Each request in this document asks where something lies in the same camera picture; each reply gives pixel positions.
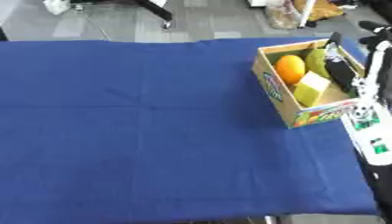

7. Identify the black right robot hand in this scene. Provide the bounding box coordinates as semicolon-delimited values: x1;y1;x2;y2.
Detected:
323;20;392;109

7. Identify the yellow foam block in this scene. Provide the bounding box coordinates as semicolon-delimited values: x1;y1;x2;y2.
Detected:
292;70;333;108

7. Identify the yellow bag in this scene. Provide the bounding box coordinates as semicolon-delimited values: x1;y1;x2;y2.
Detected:
304;0;347;22

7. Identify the green toy fruit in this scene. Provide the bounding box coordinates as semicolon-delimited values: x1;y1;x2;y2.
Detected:
303;47;333;80

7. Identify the tan cardboard box green inside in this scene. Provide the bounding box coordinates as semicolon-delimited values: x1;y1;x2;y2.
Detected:
251;38;368;130

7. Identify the orange toy fruit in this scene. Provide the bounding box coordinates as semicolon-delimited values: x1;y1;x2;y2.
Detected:
274;54;308;86

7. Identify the black chair leg with caster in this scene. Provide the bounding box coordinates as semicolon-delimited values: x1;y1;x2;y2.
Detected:
133;0;175;30

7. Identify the white plastic bag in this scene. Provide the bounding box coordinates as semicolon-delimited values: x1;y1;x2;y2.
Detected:
41;0;73;16

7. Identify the clear plastic bag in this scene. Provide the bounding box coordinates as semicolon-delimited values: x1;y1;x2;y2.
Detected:
263;0;304;30

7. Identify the white pole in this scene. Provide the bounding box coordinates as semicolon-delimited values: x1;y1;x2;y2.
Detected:
297;0;319;29

